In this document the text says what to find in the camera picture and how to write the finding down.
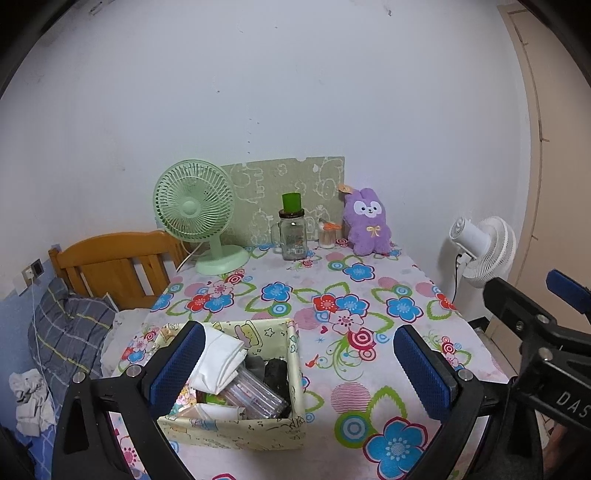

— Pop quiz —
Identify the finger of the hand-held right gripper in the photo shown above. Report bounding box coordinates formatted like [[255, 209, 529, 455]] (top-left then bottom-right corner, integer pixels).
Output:
[[546, 270, 591, 321], [483, 276, 561, 344]]

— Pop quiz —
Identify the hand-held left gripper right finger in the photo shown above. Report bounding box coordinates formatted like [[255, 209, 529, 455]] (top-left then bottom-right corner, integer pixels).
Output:
[[393, 324, 543, 480]]

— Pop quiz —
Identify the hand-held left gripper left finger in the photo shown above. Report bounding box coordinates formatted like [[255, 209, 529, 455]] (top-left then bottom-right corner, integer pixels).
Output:
[[52, 320, 206, 480]]

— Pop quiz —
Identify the white thin cloth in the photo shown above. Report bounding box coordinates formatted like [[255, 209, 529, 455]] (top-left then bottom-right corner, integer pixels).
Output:
[[191, 357, 245, 393]]

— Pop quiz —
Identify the orange green snack packet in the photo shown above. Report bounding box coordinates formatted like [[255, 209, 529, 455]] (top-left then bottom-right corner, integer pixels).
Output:
[[196, 390, 241, 408]]

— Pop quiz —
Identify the pink yellow tissue pack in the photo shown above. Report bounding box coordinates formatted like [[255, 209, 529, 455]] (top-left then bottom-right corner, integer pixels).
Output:
[[161, 403, 241, 423]]

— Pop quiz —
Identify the grey sock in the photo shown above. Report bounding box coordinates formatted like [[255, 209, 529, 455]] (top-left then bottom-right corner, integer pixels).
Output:
[[244, 353, 269, 376]]

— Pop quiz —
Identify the clear plastic bottle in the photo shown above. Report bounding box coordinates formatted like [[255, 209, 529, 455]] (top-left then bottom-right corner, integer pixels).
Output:
[[221, 368, 291, 420]]

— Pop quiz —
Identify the yellow fabric storage box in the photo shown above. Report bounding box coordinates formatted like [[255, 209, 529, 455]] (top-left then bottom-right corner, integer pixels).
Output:
[[154, 318, 308, 452]]

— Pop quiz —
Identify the white standing fan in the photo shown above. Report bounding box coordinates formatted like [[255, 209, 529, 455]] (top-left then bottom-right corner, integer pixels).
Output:
[[450, 216, 517, 305]]

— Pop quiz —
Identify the white blanket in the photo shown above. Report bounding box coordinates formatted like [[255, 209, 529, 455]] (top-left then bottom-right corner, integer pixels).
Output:
[[102, 308, 153, 370]]

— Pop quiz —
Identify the beige door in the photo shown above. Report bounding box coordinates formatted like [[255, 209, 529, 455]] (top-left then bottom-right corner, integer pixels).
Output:
[[496, 0, 591, 361]]

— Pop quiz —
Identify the plaid pillow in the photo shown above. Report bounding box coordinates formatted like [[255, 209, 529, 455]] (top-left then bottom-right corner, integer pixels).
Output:
[[28, 277, 117, 384]]

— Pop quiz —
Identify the wooden chair headboard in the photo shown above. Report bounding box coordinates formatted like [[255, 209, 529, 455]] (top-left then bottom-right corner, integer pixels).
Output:
[[48, 230, 190, 311]]

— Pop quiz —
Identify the floral tablecloth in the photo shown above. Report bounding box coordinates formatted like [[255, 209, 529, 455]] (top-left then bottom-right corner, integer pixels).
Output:
[[99, 242, 513, 480]]

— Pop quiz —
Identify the white crumpled cloth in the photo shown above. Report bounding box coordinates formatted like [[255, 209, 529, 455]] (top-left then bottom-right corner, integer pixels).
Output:
[[9, 369, 57, 437]]

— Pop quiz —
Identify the purple plush toy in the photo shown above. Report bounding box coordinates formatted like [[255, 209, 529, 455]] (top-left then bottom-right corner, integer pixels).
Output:
[[338, 183, 393, 256]]

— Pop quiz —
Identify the green desk fan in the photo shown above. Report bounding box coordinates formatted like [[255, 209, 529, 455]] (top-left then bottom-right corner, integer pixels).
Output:
[[154, 160, 250, 276]]

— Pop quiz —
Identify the toothpick container orange lid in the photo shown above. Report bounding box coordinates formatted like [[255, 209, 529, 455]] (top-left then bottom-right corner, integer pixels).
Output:
[[318, 222, 342, 249]]

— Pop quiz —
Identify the glass jar green lid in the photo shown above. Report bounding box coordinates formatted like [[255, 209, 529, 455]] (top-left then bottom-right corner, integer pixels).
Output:
[[272, 193, 309, 261]]

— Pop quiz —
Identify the green patterned board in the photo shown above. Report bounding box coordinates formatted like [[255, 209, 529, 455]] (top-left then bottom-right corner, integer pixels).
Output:
[[221, 157, 345, 247]]

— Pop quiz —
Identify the desk fan cable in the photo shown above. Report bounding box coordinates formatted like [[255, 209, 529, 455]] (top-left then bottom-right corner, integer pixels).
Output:
[[175, 242, 204, 273]]

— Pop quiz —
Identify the wall socket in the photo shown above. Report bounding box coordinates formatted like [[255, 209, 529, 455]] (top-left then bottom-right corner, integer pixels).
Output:
[[16, 259, 44, 296]]

